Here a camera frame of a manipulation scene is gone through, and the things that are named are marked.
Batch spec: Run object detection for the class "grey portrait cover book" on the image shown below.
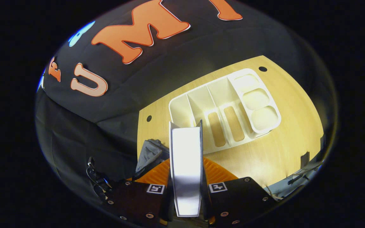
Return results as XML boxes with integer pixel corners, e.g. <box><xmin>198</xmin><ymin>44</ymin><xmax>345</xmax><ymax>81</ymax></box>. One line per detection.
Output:
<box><xmin>169</xmin><ymin>120</ymin><xmax>204</xmax><ymax>218</ymax></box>

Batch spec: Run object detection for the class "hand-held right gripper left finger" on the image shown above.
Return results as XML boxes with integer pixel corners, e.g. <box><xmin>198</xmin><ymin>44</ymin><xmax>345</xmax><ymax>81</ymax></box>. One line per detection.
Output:
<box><xmin>106</xmin><ymin>158</ymin><xmax>174</xmax><ymax>227</ymax></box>

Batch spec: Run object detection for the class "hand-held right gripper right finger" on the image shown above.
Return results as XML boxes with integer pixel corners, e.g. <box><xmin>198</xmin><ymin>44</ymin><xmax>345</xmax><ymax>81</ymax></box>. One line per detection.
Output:
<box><xmin>202</xmin><ymin>157</ymin><xmax>276</xmax><ymax>226</ymax></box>

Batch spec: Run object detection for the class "white bookshelf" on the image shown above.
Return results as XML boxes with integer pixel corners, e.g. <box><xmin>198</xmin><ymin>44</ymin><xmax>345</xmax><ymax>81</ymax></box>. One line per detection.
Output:
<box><xmin>169</xmin><ymin>68</ymin><xmax>282</xmax><ymax>155</ymax></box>

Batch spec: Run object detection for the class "grey schoolbag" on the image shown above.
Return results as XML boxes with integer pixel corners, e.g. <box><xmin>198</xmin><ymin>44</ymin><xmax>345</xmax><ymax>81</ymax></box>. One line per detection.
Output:
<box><xmin>135</xmin><ymin>139</ymin><xmax>170</xmax><ymax>178</ymax></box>

